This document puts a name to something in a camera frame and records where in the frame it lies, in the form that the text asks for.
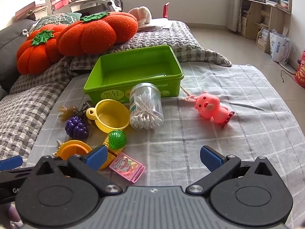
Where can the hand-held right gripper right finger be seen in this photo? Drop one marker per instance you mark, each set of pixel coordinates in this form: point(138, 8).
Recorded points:
point(211, 158)

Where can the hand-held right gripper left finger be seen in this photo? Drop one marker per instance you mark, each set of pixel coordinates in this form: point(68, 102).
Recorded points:
point(96, 157)

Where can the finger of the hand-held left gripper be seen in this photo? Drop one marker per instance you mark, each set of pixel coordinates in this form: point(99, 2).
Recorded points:
point(10, 161)

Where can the yellow toy corn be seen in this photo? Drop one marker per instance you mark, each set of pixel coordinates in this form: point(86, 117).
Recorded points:
point(114, 155)

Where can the orange toy plate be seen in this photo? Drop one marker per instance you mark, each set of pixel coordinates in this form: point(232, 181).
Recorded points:
point(71, 149)

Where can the green toy ball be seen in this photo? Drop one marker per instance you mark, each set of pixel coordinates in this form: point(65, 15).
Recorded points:
point(117, 138)

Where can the pink card pack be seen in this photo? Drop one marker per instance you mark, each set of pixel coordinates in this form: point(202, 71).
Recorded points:
point(126, 167)

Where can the purple toy grapes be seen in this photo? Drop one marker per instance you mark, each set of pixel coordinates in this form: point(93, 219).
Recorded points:
point(76, 127)

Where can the yellow toy cup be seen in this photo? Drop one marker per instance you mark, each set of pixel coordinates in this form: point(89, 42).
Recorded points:
point(110, 116)

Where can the red toy mushroom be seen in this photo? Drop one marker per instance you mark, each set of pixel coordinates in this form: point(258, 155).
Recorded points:
point(209, 107)

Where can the clear cotton swab jar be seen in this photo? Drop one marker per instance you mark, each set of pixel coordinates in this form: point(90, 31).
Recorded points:
point(145, 107)

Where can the green plastic box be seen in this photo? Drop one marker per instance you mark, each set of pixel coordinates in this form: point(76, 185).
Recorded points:
point(133, 69)

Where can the light grid bedsheet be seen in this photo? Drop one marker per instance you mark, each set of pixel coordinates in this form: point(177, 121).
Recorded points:
point(214, 143)

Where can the small brown toy figure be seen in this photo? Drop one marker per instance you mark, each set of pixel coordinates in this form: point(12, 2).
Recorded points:
point(58, 145)

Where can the dark hair clip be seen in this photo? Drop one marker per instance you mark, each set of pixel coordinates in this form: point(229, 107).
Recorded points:
point(85, 107)

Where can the tan hand-shaped toy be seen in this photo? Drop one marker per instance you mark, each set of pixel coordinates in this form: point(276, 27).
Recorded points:
point(66, 112)

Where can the grey checked quilted blanket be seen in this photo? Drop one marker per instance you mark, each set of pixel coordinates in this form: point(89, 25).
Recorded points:
point(28, 105)

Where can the small orange pumpkin cushion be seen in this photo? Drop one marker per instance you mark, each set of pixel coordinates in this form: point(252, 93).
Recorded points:
point(35, 52)

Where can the grey sofa backrest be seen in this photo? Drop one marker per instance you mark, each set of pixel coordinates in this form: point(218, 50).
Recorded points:
point(12, 43)

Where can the large orange pumpkin cushion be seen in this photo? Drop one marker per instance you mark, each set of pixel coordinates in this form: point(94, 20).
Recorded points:
point(97, 34)

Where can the white paper bag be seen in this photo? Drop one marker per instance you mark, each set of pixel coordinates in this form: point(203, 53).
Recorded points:
point(280, 49)

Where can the teal leaf pattern pillow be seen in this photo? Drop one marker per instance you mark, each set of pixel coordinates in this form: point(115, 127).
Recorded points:
point(57, 20)

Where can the white papers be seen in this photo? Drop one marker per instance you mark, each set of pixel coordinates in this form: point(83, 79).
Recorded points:
point(157, 23)

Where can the pink and white plush toy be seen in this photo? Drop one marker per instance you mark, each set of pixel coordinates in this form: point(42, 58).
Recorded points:
point(143, 15)

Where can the stack of books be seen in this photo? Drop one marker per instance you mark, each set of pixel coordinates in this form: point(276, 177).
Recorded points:
point(33, 10)

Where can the wooden shelf desk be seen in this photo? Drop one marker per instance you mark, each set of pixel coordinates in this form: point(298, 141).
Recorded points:
point(264, 14)

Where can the red upright box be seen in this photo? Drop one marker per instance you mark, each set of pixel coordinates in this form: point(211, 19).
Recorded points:
point(166, 10)

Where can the beige curtain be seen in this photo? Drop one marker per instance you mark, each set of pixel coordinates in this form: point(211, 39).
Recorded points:
point(234, 4)

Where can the pink basket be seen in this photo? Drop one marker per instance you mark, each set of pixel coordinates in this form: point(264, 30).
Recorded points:
point(59, 3)

